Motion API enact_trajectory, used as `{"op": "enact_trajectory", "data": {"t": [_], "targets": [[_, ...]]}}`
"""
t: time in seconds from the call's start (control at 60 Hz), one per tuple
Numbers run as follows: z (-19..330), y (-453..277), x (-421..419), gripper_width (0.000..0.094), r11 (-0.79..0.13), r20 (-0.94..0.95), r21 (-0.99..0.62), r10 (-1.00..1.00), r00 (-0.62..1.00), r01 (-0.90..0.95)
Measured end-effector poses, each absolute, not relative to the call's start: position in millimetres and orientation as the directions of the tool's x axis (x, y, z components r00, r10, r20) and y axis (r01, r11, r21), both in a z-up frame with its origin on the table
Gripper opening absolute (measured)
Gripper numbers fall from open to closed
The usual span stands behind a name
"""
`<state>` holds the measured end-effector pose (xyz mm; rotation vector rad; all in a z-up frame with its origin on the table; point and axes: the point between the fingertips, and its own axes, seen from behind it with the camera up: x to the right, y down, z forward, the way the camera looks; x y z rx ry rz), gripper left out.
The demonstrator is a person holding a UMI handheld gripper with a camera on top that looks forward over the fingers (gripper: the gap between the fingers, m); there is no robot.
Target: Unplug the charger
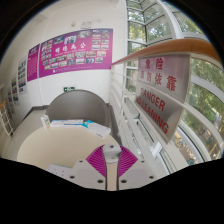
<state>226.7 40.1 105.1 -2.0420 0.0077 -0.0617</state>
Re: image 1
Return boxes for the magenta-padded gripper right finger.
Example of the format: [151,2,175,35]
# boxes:
[117,145,158,191]

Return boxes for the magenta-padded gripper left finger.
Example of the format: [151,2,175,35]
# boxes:
[65,145,108,191]

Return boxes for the white metal railing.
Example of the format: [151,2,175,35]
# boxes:
[109,61,188,178]

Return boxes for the flat white blue box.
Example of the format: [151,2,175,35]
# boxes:
[49,119,84,128]

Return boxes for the grey curved chair back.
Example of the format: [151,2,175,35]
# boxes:
[45,89,113,129]

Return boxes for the small upright white box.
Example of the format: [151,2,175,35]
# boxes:
[40,114,51,129]

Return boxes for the red lettered warning sign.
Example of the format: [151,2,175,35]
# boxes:
[134,54,192,144]

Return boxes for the white stair railing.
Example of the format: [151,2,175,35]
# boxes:
[0,100,15,138]

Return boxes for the wooden handrail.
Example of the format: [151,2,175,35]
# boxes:
[111,38,224,69]

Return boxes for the white photo wall poster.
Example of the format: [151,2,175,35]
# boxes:
[17,57,28,94]
[10,75,19,106]

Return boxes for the large magenta wall poster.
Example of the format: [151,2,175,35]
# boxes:
[38,28,114,79]

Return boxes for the narrow magenta wall poster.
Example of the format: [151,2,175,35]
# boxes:
[26,44,41,83]

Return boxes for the white window frame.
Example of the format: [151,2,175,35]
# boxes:
[125,0,224,164]

